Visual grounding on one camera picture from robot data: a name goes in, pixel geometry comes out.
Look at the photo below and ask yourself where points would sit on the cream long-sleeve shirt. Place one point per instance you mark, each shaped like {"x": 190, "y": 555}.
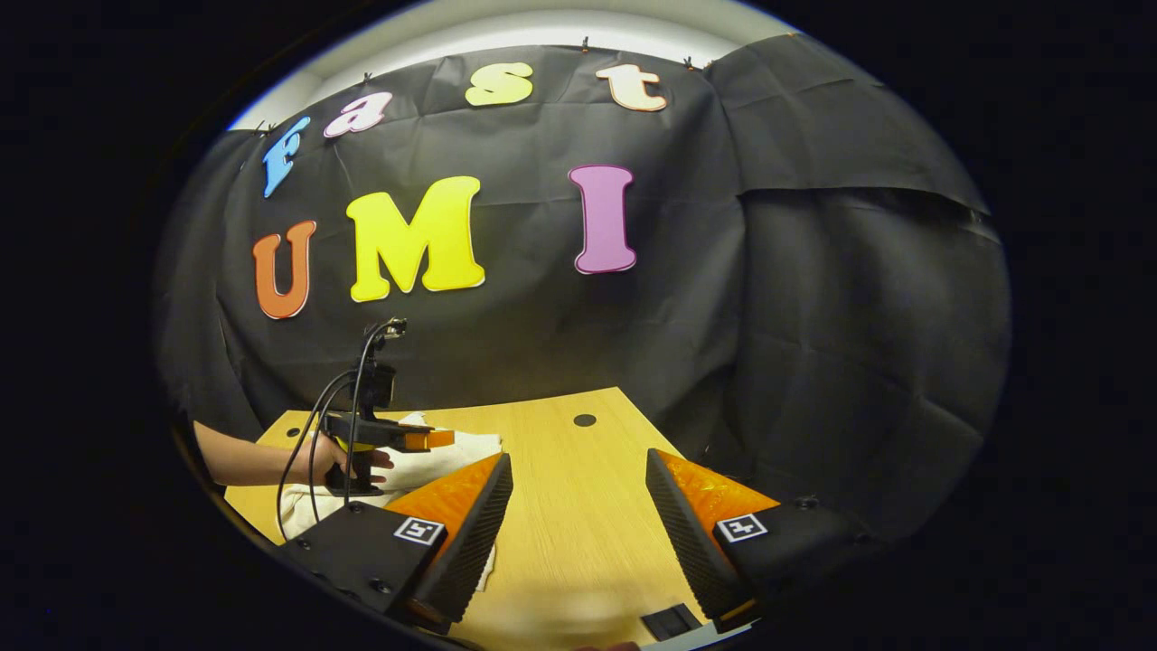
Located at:
{"x": 425, "y": 470}

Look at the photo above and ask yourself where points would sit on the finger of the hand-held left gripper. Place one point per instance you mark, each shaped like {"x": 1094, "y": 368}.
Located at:
{"x": 425, "y": 440}

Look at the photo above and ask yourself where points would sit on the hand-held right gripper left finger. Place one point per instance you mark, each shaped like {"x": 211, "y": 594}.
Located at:
{"x": 470, "y": 551}

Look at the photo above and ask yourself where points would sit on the black backdrop cloth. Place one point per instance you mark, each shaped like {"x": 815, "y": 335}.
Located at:
{"x": 723, "y": 316}

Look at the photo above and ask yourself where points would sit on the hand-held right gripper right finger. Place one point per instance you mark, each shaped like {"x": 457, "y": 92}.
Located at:
{"x": 691, "y": 551}

